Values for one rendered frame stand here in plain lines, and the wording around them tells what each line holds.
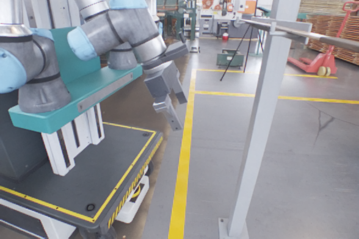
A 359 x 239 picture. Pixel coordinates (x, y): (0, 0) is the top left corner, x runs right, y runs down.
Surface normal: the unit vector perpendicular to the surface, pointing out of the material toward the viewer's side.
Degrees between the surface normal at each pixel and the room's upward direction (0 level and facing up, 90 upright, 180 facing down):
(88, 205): 0
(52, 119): 90
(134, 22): 90
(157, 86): 97
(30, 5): 90
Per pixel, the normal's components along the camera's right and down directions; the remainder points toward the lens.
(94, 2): 0.48, 0.26
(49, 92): 0.67, 0.03
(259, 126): -0.11, 0.42
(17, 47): 0.87, 0.33
